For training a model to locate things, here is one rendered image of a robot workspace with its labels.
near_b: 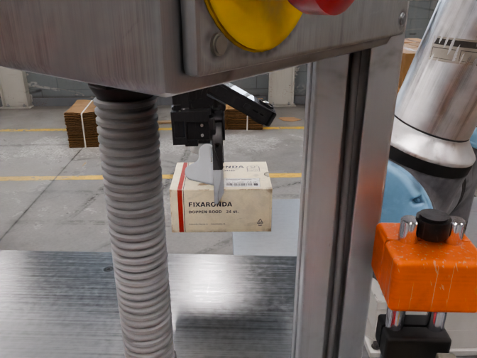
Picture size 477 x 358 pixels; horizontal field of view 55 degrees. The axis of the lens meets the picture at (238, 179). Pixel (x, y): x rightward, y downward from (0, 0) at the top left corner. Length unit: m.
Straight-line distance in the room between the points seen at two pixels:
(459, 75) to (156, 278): 0.34
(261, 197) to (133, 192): 0.49
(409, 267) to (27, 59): 0.18
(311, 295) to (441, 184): 0.24
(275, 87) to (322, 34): 5.50
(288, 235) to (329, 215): 0.71
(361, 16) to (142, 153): 0.12
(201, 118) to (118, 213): 0.47
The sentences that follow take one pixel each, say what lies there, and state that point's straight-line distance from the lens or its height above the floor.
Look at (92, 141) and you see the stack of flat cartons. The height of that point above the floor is 0.05.
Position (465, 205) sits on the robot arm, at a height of 1.05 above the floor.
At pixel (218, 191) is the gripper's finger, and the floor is 1.03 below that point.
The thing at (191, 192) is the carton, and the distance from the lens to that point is 0.72.
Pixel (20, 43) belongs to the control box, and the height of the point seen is 1.30.
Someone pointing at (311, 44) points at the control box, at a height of 1.29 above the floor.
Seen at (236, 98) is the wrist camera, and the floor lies 1.16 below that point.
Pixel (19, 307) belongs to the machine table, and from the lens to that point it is 0.86.
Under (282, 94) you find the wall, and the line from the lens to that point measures 5.70.
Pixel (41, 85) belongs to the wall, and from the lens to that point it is 6.10.
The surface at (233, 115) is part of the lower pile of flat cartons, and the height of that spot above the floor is 0.15.
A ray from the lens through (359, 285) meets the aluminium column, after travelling 0.31.
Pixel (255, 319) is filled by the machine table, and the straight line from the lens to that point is 0.76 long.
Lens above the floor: 1.31
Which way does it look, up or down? 22 degrees down
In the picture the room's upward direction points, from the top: straight up
